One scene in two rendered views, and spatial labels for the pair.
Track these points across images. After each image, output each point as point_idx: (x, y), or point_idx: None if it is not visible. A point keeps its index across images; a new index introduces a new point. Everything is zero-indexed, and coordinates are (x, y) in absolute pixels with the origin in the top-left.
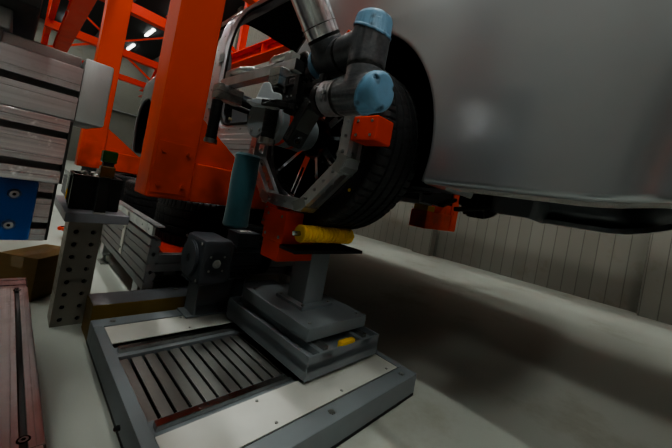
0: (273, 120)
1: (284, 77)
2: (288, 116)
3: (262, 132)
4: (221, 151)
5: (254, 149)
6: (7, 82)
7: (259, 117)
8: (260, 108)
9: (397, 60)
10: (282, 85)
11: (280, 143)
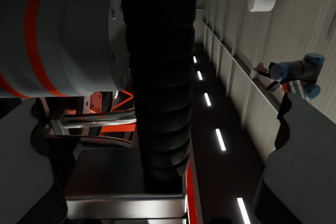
0: (164, 69)
1: (163, 217)
2: (55, 78)
3: None
4: None
5: None
6: None
7: (119, 44)
8: (123, 64)
9: None
10: (164, 199)
11: None
